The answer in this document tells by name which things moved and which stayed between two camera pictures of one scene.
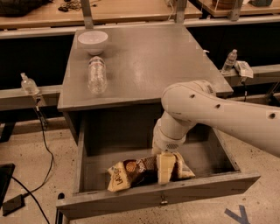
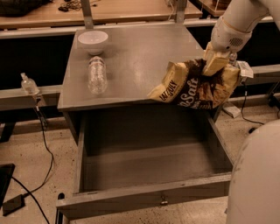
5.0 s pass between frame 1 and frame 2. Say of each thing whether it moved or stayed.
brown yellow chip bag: moved
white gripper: moved
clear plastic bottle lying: stayed
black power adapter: stayed
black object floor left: stayed
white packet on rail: stayed
